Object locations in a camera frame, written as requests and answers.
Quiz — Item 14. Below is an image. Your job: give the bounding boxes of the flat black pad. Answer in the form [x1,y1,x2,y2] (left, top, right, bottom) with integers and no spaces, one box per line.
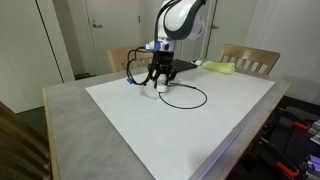
[170,58,198,73]

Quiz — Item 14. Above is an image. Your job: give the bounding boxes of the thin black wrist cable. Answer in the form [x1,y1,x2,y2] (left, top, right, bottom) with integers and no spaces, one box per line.
[125,46,158,87]

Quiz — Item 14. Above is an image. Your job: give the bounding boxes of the white closet door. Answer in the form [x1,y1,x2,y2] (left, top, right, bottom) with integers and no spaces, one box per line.
[179,36,209,61]

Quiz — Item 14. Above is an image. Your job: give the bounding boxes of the white wrist mount box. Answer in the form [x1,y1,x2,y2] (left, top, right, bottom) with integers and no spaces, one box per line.
[144,39,175,53]

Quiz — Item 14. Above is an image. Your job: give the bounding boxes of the yellow-green folded cloth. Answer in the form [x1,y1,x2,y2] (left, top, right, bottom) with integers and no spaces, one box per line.
[200,60,236,75]

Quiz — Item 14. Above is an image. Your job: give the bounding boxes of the black charging cable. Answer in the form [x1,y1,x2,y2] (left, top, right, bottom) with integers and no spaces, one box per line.
[158,82,209,110]

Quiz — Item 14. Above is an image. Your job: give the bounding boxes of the thick black arm hose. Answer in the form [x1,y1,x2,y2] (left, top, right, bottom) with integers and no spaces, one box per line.
[153,0,178,52]

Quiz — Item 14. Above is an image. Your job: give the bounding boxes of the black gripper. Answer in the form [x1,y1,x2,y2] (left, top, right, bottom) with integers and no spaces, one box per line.
[147,50,179,90]

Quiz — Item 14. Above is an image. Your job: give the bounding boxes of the light wooden slat-back chair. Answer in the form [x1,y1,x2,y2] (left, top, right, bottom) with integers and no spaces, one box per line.
[106,45,158,74]
[0,100,54,180]
[219,43,281,76]

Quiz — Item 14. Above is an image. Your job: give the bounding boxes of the large white board sheet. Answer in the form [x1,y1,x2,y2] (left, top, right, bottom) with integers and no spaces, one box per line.
[85,65,276,180]

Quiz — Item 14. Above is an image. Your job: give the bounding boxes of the black clamp orange handle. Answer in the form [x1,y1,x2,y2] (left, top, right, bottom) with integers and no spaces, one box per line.
[278,113,313,133]
[259,136,301,179]

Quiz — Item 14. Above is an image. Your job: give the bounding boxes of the aluminium extrusion bar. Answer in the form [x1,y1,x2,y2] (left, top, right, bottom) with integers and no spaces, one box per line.
[307,119,320,145]
[299,154,320,180]

